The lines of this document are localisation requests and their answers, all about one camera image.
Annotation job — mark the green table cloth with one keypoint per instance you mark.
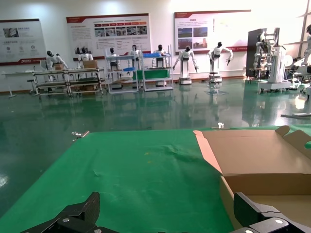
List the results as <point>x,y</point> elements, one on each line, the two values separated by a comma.
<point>133,174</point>

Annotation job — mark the wall poster with round icons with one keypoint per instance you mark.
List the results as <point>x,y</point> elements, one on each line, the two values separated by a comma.
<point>22,36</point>

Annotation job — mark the white machine stand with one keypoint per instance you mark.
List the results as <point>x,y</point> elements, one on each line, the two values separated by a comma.
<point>277,68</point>

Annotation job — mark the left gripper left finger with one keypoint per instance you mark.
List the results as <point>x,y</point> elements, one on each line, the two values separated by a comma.
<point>77,216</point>

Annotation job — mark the humanoid robot on white pedestal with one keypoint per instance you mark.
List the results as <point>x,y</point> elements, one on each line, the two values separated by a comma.
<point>185,65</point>

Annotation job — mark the black standing panel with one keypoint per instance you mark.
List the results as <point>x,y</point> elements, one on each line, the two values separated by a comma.
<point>251,48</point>

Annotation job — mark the black stool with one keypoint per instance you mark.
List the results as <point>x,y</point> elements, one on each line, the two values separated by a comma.
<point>31,81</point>

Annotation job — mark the cardboard box with holed flap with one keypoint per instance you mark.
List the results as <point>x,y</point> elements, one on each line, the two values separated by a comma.
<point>255,155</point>

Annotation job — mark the small cardboard carton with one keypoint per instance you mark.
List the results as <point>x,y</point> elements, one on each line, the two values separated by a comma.
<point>58,67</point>

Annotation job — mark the metal frame work table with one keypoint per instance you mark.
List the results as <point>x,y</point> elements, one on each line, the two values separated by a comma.
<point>85,82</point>
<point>51,85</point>

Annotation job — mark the wall poster with building photos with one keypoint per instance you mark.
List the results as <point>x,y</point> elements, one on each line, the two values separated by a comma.
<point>194,24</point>

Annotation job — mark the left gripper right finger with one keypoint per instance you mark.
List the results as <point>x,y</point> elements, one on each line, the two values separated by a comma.
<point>255,216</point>

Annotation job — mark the white legged humanoid robot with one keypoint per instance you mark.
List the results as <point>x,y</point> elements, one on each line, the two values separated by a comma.
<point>261,47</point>

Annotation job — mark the white shelf rack blue tray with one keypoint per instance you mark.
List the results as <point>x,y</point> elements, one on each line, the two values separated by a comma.
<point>158,85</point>

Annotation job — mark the white desk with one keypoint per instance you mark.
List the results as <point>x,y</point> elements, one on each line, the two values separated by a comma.
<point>17,72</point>

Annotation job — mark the wide wall poster photo row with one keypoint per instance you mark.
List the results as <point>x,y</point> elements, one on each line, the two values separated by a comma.
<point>109,24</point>

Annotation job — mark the humanoid robot with raised arms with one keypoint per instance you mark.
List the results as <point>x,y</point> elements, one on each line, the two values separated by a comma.
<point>216,52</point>

